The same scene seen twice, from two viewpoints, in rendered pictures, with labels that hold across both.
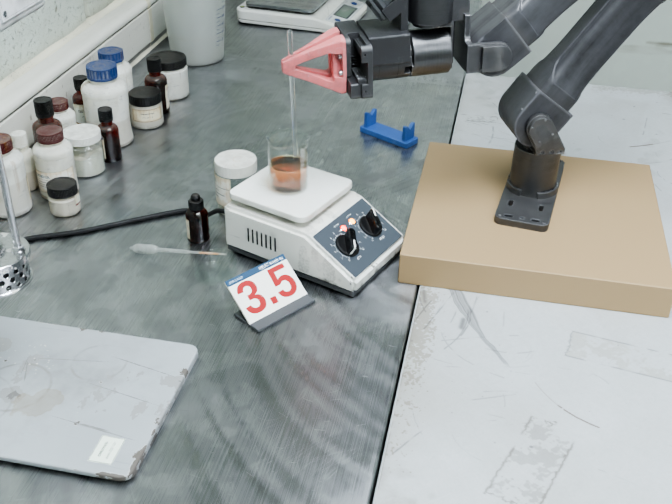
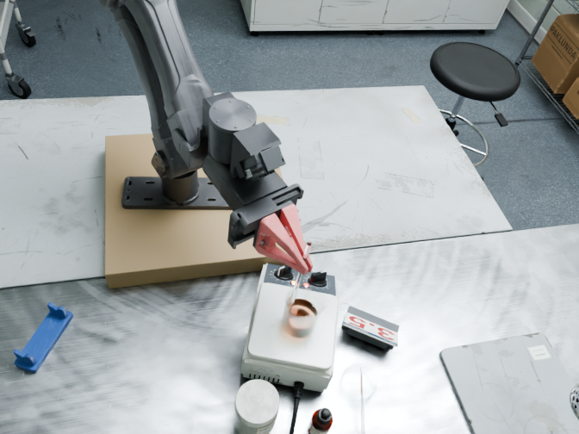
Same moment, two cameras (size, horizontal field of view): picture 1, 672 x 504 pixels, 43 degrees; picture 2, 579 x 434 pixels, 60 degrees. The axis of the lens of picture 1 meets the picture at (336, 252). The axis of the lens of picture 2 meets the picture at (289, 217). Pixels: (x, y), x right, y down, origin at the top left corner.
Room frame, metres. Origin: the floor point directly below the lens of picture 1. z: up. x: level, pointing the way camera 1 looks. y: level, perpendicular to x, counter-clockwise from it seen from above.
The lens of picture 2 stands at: (1.20, 0.34, 1.64)
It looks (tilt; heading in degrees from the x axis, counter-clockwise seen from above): 50 degrees down; 238
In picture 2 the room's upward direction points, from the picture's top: 11 degrees clockwise
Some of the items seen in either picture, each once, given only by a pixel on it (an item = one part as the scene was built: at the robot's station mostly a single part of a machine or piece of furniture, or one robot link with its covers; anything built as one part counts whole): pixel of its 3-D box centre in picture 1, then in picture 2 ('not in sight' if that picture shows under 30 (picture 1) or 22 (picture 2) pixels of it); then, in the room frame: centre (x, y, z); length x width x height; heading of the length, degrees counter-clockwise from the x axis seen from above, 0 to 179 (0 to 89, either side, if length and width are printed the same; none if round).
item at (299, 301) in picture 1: (270, 291); (371, 325); (0.84, 0.08, 0.92); 0.09 x 0.06 x 0.04; 135
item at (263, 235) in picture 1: (308, 223); (293, 322); (0.96, 0.04, 0.94); 0.22 x 0.13 x 0.08; 58
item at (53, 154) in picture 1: (54, 161); not in sight; (1.10, 0.41, 0.95); 0.06 x 0.06 x 0.10
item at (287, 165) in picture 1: (286, 162); (303, 313); (0.97, 0.06, 1.02); 0.06 x 0.05 x 0.08; 153
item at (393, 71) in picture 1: (377, 56); (254, 202); (1.01, -0.05, 1.15); 0.10 x 0.07 x 0.07; 12
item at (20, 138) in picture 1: (23, 160); not in sight; (1.12, 0.46, 0.94); 0.03 x 0.03 x 0.09
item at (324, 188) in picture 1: (291, 189); (295, 324); (0.98, 0.06, 0.98); 0.12 x 0.12 x 0.01; 58
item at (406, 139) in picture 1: (389, 127); (42, 334); (1.31, -0.08, 0.92); 0.10 x 0.03 x 0.04; 50
